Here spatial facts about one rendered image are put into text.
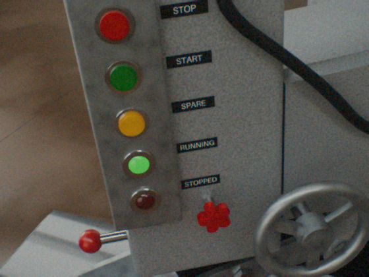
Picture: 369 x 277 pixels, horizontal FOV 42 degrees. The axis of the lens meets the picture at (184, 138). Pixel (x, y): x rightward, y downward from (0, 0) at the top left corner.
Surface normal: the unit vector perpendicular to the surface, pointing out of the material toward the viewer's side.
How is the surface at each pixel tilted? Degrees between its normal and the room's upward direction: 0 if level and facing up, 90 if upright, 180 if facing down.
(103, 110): 90
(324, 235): 90
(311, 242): 90
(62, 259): 0
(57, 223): 0
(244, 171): 90
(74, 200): 0
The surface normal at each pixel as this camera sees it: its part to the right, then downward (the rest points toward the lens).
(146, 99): 0.17, 0.51
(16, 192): -0.09, -0.84
